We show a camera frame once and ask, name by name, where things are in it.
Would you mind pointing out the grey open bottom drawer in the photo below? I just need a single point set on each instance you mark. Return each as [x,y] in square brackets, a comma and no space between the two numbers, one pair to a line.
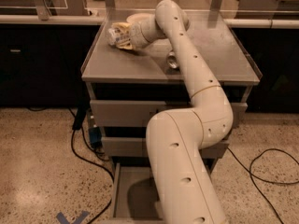
[130,193]

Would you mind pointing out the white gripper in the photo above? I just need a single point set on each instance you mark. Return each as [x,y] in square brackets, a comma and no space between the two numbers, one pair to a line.
[136,34]

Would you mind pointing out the cream ceramic bowl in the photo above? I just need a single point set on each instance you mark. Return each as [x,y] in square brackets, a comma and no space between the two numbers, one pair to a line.
[137,17]

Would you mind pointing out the blue power box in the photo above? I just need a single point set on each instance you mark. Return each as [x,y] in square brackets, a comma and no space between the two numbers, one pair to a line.
[94,133]

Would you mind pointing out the grey top drawer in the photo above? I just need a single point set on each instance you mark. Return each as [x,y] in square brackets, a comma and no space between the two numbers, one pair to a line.
[121,113]

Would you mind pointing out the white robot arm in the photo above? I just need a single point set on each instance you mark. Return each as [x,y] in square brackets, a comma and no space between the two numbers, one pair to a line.
[175,136]

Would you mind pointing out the grey middle drawer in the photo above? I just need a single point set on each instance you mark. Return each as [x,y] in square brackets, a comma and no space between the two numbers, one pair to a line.
[136,147]

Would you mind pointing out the grey metal drawer cabinet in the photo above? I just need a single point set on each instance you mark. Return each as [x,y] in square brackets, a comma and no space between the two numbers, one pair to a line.
[144,75]

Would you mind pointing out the white horizontal rail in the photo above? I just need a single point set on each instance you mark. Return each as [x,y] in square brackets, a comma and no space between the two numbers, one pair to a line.
[91,20]

